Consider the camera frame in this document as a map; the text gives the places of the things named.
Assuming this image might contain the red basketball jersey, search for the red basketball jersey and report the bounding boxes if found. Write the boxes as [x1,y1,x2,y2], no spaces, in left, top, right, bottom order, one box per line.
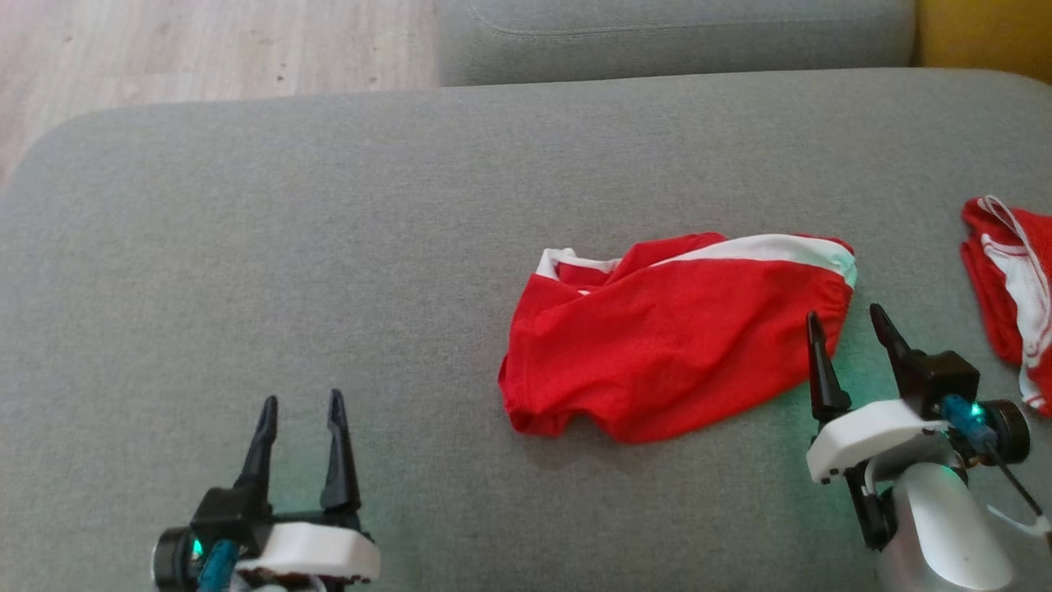
[960,196,1052,417]

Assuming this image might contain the grey sofa cushion with seam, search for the grey sofa cushion with seam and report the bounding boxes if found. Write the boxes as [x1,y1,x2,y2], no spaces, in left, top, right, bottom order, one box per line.
[436,0,917,88]

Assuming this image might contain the red shorts with white stripe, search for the red shorts with white stripe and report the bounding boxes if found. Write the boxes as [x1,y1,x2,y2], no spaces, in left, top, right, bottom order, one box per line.
[498,233,858,446]

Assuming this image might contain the large grey sofa seat cushion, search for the large grey sofa seat cushion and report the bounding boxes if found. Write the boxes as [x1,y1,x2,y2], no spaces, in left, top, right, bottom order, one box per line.
[0,68,1052,592]

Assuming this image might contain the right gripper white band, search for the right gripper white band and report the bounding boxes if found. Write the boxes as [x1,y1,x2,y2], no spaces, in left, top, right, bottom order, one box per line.
[805,303,1032,553]

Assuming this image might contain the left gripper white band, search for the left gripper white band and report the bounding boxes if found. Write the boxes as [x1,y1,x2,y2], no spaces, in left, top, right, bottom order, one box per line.
[151,389,381,592]

